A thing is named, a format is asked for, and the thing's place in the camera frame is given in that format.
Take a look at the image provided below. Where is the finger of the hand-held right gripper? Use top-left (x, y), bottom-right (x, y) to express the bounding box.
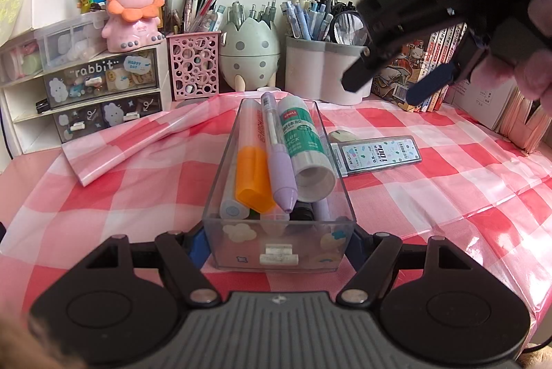
top-left (341, 36), bottom-right (406, 93)
top-left (407, 62), bottom-right (459, 105)

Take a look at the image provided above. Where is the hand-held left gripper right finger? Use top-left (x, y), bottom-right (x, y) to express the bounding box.
top-left (336, 225), bottom-right (469, 307)

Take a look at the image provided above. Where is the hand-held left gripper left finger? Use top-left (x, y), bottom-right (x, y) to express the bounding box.
top-left (82, 220), bottom-right (221, 307)

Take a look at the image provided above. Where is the clear plastic drawer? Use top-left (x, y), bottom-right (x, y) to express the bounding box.
top-left (202, 97), bottom-right (358, 273)

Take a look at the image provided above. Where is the light blue highlighter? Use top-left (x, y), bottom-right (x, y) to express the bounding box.
top-left (219, 175), bottom-right (243, 220)

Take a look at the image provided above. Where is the black marker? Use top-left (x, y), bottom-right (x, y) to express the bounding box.
top-left (290, 202), bottom-right (318, 222)

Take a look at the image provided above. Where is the dark pencil lead case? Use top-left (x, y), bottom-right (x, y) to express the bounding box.
top-left (332, 135), bottom-right (423, 178)

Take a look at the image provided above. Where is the pink highlighter orange cap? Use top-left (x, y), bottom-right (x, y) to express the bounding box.
top-left (235, 99), bottom-right (278, 216)

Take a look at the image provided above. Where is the green label glue stick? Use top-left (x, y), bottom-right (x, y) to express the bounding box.
top-left (276, 97), bottom-right (337, 204)

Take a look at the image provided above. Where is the person's right hand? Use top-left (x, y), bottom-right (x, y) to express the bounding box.
top-left (515, 0), bottom-right (552, 113)

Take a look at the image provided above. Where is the pink spine comic book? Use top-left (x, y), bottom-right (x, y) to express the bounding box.
top-left (429, 25), bottom-right (455, 111)
top-left (373, 37), bottom-right (434, 113)
top-left (420, 28), bottom-right (446, 113)
top-left (437, 22), bottom-right (469, 109)

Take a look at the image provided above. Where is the black magnifying glass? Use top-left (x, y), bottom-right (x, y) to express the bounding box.
top-left (332, 9), bottom-right (372, 47)

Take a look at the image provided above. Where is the stack of white printed papers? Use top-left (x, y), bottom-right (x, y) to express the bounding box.
top-left (444, 71), bottom-right (520, 133)

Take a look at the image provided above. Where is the white flower pen holder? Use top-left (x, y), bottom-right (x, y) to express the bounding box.
top-left (285, 35), bottom-right (376, 105)

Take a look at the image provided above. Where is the bunch of blue pens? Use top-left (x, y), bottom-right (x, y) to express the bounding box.
top-left (280, 0), bottom-right (367, 44)

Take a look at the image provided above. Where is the pink checkered tablecloth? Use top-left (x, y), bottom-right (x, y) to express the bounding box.
top-left (0, 91), bottom-right (552, 352)

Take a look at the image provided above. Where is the pink striped pencil bag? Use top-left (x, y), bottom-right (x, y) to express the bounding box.
top-left (496, 93), bottom-right (552, 157)

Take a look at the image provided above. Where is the green egg pen holder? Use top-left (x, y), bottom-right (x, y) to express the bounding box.
top-left (219, 18), bottom-right (281, 92)

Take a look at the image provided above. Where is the bunch of green pens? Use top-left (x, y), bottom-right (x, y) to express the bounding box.
top-left (226, 0), bottom-right (279, 29)

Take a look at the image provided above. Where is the small cloud print drawer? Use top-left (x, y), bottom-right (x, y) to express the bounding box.
top-left (52, 106), bottom-right (105, 144)
top-left (100, 95), bottom-right (164, 127)

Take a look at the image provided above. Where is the bunch of assorted pens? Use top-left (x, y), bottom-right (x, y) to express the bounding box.
top-left (170, 0), bottom-right (227, 36)

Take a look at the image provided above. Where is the pink lattice pen holder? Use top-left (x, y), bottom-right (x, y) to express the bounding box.
top-left (166, 30), bottom-right (222, 102)

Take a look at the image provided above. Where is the wide cloud print drawer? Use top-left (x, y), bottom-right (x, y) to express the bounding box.
top-left (43, 49), bottom-right (160, 109)

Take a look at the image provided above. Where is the white desktop drawer organizer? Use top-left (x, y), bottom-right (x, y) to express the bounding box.
top-left (0, 46), bottom-right (174, 157)

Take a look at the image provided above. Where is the clear lidded storage box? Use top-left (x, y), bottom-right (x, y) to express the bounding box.
top-left (37, 13), bottom-right (111, 72)

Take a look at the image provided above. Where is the pink lion toy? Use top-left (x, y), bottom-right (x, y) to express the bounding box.
top-left (101, 0), bottom-right (167, 53)

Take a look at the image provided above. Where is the clear box with tape rolls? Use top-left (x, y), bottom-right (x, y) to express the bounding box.
top-left (0, 37), bottom-right (46, 88)

